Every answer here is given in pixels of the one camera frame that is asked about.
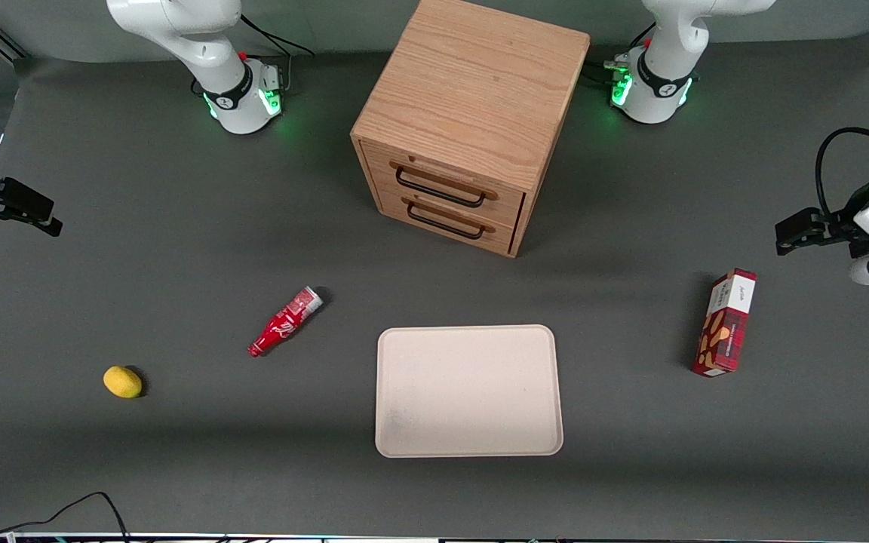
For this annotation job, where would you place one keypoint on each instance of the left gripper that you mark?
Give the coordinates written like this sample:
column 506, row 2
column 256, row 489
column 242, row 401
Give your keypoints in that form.
column 836, row 225

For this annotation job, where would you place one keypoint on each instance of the red cookie box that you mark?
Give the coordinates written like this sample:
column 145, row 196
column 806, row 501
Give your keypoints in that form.
column 725, row 332

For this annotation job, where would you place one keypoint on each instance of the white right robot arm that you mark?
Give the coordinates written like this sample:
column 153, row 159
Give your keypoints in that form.
column 201, row 45

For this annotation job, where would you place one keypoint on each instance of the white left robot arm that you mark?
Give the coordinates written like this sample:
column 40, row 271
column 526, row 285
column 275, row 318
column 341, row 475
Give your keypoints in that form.
column 664, row 75

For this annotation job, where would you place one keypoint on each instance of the beige rectangular tray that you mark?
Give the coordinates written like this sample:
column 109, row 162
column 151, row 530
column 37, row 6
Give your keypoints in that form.
column 468, row 391

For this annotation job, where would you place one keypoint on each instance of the yellow lemon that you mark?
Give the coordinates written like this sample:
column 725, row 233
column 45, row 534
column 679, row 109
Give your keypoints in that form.
column 122, row 381

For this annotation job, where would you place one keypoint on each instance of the red cola bottle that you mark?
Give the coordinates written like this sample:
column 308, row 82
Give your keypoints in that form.
column 284, row 323

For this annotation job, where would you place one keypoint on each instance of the wooden drawer cabinet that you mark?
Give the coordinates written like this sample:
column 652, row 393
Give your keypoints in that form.
column 472, row 90

